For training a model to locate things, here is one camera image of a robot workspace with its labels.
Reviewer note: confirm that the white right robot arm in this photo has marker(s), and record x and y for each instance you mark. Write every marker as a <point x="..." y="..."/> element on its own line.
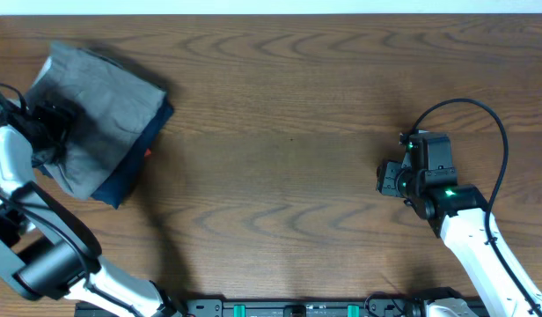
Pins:
<point x="458" y="216"/>

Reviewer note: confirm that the grey shorts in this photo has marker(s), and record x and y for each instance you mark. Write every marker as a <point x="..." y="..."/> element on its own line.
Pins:
<point x="80" y="74"/>

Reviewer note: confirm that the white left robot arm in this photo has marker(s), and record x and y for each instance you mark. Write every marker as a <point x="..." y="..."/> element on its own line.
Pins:
<point x="47" y="252"/>

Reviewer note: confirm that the folded navy blue garment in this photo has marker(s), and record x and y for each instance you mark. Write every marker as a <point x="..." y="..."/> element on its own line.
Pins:
<point x="107" y="145"/>

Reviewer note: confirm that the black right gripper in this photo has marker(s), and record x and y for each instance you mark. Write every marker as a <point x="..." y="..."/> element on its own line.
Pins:
<point x="387" y="173"/>

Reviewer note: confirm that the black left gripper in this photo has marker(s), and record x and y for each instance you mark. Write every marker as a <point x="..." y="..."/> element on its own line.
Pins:
<point x="65" y="121"/>

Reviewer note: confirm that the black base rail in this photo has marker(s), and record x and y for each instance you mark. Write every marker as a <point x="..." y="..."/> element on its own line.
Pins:
<point x="433" y="302"/>

